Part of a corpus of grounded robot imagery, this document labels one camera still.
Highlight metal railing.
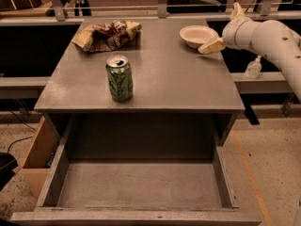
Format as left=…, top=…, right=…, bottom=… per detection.
left=0, top=0, right=300, bottom=21

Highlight white paper bowl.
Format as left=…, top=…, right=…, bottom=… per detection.
left=180, top=25, right=218, bottom=49

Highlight grey open drawer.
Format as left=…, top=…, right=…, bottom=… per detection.
left=12, top=113, right=261, bottom=226

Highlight black floor cable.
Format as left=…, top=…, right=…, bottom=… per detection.
left=7, top=110, right=38, bottom=153

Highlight green soda can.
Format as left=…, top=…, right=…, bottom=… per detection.
left=105, top=55, right=134, bottom=103

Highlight grey side bench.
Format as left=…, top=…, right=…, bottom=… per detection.
left=230, top=72, right=292, bottom=94

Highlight clear sanitizer bottle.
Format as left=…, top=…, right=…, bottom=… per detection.
left=245, top=56, right=261, bottom=79

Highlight crumpled chip bag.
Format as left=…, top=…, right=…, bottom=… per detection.
left=71, top=20, right=142, bottom=53

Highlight black chair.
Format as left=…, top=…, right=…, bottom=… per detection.
left=0, top=153, right=18, bottom=190

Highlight cardboard box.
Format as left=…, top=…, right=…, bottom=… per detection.
left=22, top=118, right=58, bottom=199

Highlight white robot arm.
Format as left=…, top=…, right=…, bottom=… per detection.
left=198, top=2, right=301, bottom=100

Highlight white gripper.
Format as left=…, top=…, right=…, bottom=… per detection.
left=198, top=2, right=258, bottom=55

